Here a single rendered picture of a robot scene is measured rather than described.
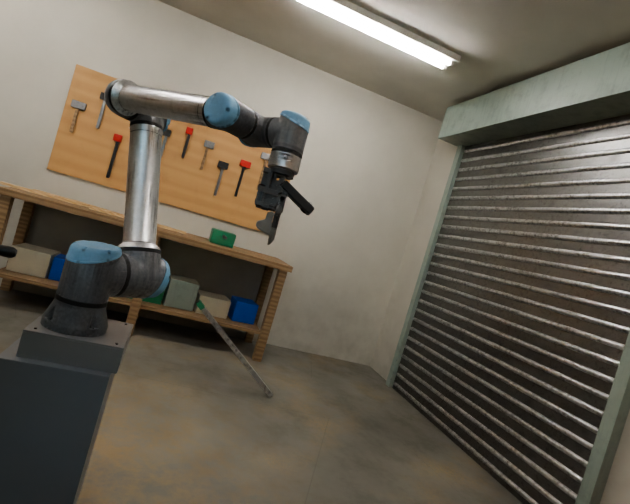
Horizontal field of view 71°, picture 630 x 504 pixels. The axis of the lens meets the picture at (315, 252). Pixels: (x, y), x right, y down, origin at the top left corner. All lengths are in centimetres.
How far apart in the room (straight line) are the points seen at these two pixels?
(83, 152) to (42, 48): 86
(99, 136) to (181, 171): 72
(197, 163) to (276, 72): 113
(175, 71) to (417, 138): 244
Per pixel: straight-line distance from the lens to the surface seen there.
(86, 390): 152
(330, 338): 468
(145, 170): 170
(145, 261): 161
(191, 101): 137
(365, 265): 465
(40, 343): 153
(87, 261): 150
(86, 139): 432
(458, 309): 379
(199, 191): 422
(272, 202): 125
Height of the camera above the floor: 111
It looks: 1 degrees down
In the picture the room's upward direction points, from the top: 17 degrees clockwise
